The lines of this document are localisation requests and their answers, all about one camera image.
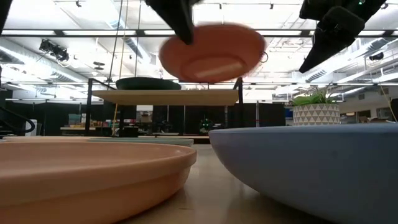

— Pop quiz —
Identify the terracotta orange plate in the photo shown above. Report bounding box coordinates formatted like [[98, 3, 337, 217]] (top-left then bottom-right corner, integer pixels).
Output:
[[0, 141, 198, 224]]

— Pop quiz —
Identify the dark green plate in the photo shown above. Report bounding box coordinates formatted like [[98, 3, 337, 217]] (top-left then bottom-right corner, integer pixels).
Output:
[[115, 77, 182, 91]]

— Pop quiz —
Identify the light grey plate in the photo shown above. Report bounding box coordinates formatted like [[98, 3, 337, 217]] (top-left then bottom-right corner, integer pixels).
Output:
[[88, 137, 195, 147]]

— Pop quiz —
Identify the cluttered background workbench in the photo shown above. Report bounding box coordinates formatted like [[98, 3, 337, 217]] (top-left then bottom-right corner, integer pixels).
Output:
[[60, 112, 108, 137]]

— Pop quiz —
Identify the succulent in white patterned pot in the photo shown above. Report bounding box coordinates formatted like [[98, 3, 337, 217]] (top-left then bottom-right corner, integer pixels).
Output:
[[290, 85, 342, 126]]

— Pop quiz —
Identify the black curved cable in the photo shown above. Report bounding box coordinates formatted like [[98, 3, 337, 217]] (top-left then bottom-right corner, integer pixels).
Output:
[[0, 105, 36, 137]]

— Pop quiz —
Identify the distant robot with green lights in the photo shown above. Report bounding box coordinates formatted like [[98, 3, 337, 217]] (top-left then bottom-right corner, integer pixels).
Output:
[[198, 115, 216, 134]]

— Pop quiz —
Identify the pale peach plate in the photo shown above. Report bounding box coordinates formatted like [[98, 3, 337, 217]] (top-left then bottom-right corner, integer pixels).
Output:
[[2, 135, 94, 143]]

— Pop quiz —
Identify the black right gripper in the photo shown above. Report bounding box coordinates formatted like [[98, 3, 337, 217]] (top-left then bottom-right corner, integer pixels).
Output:
[[298, 0, 386, 73]]

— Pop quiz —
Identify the wooden shelf with black legs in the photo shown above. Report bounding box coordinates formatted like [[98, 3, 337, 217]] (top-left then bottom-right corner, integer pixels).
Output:
[[84, 77, 245, 138]]

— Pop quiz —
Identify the large blue bowl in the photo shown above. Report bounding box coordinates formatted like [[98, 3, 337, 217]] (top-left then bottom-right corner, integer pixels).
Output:
[[208, 123, 398, 224]]

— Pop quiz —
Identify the white background bin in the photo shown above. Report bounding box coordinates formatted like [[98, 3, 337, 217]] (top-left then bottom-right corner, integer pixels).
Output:
[[24, 119, 38, 137]]

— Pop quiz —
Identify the coral orange plate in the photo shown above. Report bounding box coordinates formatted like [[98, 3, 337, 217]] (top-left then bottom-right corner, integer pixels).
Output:
[[158, 23, 267, 84]]

